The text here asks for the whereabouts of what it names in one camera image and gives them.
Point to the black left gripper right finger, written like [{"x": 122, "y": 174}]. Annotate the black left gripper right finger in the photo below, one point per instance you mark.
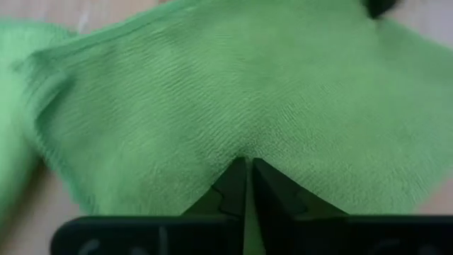
[{"x": 279, "y": 198}]

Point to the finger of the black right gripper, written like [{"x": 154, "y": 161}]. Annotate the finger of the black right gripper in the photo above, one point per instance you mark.
[{"x": 378, "y": 7}]

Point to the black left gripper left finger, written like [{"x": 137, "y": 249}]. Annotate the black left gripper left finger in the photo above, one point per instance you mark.
[{"x": 230, "y": 198}]

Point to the green microfiber towel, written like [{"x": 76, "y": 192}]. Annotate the green microfiber towel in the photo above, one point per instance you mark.
[{"x": 226, "y": 88}]

